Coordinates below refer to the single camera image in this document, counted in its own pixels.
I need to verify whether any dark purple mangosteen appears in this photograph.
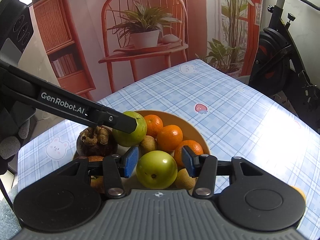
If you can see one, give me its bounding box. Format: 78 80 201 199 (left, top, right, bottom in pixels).
76 126 118 157

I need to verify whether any red apple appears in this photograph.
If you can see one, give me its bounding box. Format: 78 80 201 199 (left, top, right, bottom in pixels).
88 155 105 193

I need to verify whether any brown longan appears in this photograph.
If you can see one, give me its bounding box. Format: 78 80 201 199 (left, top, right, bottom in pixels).
139 135 158 155
175 168 196 191

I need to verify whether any large mandarin orange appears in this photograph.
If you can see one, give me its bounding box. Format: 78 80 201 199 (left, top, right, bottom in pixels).
173 139 205 168

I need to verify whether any green apple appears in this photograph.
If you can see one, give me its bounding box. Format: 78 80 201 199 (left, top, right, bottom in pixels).
112 111 147 147
136 151 178 189

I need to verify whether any beige round plate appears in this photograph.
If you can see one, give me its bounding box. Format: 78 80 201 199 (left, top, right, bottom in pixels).
73 109 211 193

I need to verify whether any yellow lemon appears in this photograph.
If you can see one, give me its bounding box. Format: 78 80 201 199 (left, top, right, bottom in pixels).
292 186 306 202

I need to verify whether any grey gloved left hand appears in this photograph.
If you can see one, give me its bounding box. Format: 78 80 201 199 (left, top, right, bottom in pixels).
1 101 36 175

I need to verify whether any blue plaid tablecloth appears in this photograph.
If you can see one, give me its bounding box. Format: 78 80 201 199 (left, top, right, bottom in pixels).
17 58 320 240

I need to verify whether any printed room backdrop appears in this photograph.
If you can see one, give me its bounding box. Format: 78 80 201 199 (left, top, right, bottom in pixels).
32 0 262 100

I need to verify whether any black exercise bike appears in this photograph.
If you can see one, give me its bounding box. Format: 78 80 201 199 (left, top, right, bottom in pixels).
248 0 319 132

